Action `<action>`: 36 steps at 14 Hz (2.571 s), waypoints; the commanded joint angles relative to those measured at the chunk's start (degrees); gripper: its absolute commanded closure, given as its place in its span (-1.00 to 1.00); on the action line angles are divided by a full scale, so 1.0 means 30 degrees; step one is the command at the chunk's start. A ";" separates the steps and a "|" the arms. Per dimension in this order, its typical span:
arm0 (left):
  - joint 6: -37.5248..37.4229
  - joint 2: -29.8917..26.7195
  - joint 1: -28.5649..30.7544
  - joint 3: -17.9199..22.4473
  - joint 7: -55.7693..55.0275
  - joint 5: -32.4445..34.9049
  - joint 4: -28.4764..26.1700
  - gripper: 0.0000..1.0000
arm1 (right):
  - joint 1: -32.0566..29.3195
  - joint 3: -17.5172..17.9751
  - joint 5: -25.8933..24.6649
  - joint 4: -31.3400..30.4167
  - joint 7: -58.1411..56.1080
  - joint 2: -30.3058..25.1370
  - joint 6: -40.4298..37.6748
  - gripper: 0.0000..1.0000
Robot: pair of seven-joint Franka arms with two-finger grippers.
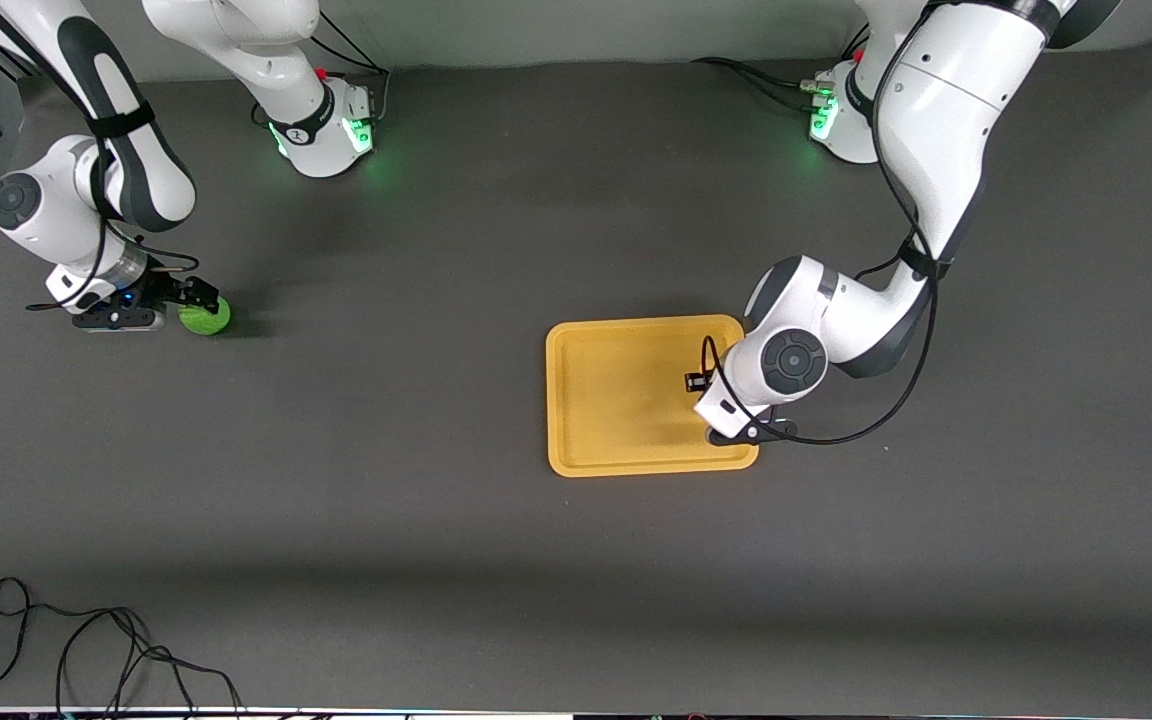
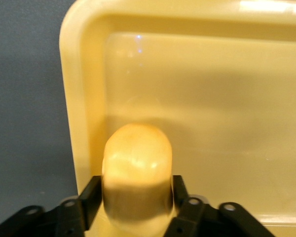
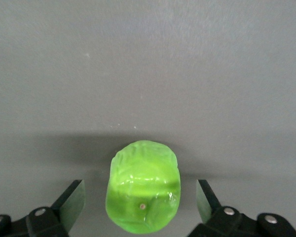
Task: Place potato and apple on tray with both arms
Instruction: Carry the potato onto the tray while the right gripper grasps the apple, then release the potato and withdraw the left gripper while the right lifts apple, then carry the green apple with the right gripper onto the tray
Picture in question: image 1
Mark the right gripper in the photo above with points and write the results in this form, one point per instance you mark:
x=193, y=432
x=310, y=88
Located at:
x=165, y=291

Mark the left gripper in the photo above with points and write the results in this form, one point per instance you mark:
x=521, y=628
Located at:
x=695, y=382

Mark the green apple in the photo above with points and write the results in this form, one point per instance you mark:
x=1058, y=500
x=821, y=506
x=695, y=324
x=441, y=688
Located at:
x=208, y=320

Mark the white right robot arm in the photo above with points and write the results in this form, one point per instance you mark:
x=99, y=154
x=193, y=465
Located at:
x=56, y=215

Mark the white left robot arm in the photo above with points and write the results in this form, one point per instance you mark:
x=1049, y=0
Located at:
x=946, y=90

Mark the yellow plastic tray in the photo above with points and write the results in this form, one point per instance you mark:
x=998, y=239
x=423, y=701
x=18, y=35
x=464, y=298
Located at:
x=616, y=400

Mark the dark grey table mat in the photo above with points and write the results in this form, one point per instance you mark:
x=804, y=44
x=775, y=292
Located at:
x=436, y=560

